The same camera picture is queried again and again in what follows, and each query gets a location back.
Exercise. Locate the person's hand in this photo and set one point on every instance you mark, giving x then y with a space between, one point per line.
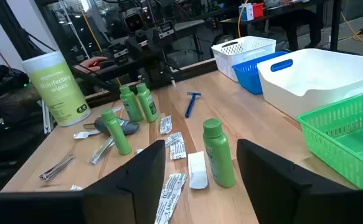
92 63

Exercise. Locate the blue plastic basket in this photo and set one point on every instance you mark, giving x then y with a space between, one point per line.
248 74

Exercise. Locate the green plastic basket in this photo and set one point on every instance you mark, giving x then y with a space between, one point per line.
346 140

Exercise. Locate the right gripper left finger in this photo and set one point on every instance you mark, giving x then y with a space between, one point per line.
122 199

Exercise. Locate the green disinfecting wipes canister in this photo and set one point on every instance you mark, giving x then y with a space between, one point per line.
56 90

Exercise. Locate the red box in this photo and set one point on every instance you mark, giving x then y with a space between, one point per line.
258 10

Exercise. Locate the dark grey deodorant stick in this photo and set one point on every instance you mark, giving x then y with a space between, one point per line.
133 127

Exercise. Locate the silver nail clipper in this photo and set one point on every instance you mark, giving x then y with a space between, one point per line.
56 168

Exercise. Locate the black diagonal beam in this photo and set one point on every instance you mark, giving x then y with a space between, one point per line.
13 28

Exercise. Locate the white gauze pad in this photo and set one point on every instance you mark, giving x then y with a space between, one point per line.
197 171

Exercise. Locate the blue disposable razor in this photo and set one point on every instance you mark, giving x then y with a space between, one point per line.
191 105

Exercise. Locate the person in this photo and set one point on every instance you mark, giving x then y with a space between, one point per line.
302 25

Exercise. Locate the blue and white box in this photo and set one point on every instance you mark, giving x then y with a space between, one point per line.
246 12

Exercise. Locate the black metal post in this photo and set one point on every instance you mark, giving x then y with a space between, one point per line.
335 25

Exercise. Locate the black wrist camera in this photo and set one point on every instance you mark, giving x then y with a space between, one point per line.
134 20

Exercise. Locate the white paper packet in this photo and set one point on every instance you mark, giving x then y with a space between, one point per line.
86 134

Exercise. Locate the black computer mouse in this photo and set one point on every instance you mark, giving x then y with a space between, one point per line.
108 64

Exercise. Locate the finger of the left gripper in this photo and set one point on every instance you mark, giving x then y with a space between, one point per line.
167 31
119 52

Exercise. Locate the white plastic bin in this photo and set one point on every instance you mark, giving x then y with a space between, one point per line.
318 81

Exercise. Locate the white perforated plastic basket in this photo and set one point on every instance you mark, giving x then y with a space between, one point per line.
243 51

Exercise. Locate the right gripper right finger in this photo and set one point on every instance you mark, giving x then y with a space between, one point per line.
293 199

